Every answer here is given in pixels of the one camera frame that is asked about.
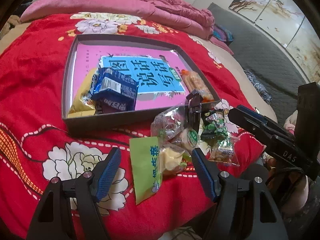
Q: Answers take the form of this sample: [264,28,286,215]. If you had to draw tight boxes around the clear nut bar packet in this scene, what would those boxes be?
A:
[208,135,240,166]

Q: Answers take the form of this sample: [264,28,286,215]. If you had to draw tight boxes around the green egg roll packet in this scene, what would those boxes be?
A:
[129,136,189,205]

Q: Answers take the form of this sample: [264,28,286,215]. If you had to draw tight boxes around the green pea snack packet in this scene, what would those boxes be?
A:
[201,109,228,140]

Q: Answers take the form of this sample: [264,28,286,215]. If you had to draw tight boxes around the dark brown chocolate packet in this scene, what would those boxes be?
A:
[185,89,203,133]

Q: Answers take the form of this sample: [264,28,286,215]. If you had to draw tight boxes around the orange cracker packet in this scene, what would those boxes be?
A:
[181,69,214,102]

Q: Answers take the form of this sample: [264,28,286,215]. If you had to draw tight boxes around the gold wafer snack packet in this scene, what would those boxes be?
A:
[67,68,98,119]

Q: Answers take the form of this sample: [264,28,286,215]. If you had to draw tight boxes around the clear red candy packet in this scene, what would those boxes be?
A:
[150,104,199,152]

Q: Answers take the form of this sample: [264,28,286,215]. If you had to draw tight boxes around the blue cookie snack packet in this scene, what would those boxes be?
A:
[89,67,139,112]

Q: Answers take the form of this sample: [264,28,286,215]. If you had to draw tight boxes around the grey patterned cloth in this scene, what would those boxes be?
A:
[244,70,272,104]

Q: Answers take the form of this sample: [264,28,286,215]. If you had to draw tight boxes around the grey padded headboard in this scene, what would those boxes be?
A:
[208,3,306,124]

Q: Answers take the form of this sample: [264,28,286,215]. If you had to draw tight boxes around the dark shallow box tray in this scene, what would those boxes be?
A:
[62,34,220,134]

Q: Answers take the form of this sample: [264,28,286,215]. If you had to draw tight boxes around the red floral blanket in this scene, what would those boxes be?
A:
[1,13,253,239]

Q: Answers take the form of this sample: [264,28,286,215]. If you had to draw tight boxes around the blue purple clothes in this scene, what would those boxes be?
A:
[213,24,234,43]

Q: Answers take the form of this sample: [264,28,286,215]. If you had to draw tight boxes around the pink Chinese picture book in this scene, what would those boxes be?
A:
[71,42,193,112]

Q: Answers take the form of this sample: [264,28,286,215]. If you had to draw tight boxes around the pink quilt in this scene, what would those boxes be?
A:
[19,0,235,55]

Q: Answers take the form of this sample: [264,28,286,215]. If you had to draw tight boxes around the brown fuzzy blanket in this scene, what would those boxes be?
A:
[0,15,21,39]

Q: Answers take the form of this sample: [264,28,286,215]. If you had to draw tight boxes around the floral wall painting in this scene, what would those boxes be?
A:
[229,0,319,83]

